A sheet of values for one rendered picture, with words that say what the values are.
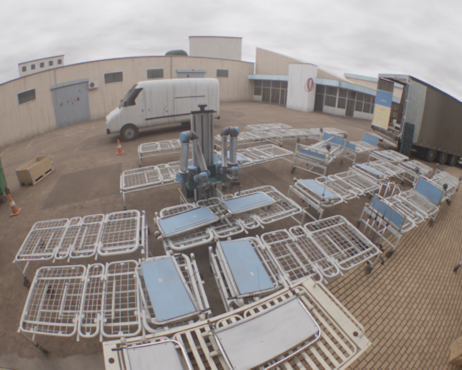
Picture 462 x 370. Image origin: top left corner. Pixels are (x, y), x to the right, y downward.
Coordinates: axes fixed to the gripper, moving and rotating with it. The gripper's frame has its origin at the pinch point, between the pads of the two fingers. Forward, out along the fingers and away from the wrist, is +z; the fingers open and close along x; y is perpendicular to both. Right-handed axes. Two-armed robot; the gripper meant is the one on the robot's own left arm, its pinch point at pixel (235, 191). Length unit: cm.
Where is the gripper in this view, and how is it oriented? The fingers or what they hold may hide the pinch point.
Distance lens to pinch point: 283.4
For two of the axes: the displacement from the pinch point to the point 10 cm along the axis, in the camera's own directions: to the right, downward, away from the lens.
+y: 3.5, 0.4, -9.4
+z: 0.1, 10.0, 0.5
